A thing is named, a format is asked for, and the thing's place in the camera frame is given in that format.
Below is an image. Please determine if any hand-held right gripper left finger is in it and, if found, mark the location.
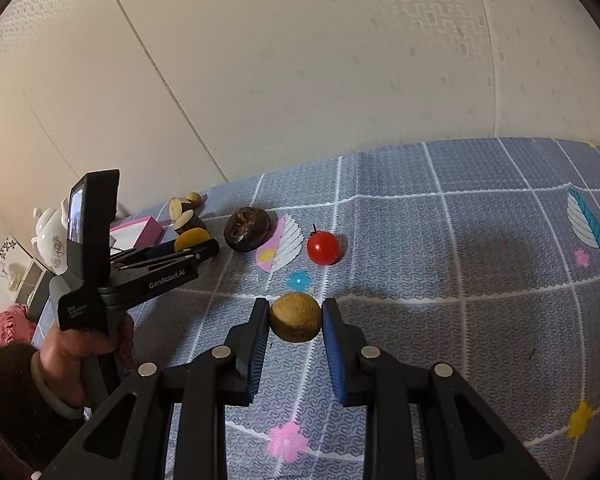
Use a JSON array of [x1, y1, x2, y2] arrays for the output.
[[39, 298, 271, 480]]

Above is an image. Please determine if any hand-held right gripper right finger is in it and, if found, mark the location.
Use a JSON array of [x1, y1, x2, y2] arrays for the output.
[[321, 298, 551, 480]]

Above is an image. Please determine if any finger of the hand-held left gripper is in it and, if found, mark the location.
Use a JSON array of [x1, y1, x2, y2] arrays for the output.
[[111, 238, 220, 271], [110, 239, 178, 264]]

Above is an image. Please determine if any orange-yellow round fruit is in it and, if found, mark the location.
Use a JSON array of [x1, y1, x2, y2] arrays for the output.
[[174, 228, 211, 252]]

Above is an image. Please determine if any pink box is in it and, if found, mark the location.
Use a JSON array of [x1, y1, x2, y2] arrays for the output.
[[109, 216, 165, 252]]

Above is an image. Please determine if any dark brown wrinkled fruit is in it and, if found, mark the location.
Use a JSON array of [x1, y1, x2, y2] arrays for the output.
[[224, 207, 271, 252]]

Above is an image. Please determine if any brown kiwi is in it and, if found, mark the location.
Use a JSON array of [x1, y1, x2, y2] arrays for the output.
[[269, 292, 323, 343]]

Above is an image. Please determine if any person's left forearm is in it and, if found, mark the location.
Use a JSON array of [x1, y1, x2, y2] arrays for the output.
[[0, 342, 87, 478]]

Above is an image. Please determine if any person's left hand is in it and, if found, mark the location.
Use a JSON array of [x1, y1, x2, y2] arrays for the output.
[[36, 311, 136, 406]]

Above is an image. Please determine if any white floral box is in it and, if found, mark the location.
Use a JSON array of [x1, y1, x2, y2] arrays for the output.
[[0, 237, 47, 307]]

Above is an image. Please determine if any red cherry tomato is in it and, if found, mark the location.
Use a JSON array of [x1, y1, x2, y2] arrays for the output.
[[307, 223, 342, 266]]

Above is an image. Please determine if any pink ruffled cloth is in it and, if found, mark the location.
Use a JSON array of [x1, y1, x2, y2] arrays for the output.
[[0, 305, 39, 357]]

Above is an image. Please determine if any blue-grey printed tablecloth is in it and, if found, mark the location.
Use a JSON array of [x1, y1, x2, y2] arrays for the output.
[[27, 137, 600, 480]]

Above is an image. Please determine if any pale bracelet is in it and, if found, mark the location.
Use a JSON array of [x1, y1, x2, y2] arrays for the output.
[[29, 352, 87, 420]]

